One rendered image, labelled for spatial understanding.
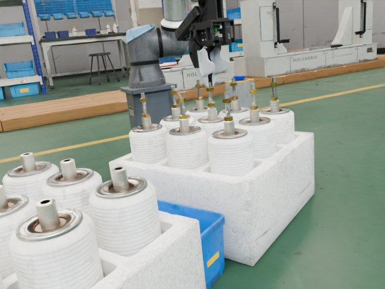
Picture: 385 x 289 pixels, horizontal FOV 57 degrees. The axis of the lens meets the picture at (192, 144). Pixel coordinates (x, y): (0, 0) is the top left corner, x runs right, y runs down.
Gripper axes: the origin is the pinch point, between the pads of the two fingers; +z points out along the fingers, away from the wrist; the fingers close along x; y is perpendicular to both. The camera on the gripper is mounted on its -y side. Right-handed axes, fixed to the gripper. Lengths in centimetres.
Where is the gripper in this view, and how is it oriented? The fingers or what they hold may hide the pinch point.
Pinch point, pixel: (207, 81)
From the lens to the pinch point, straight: 90.4
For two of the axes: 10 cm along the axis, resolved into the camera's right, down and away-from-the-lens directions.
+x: 7.8, -2.4, 5.8
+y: 6.2, 1.5, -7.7
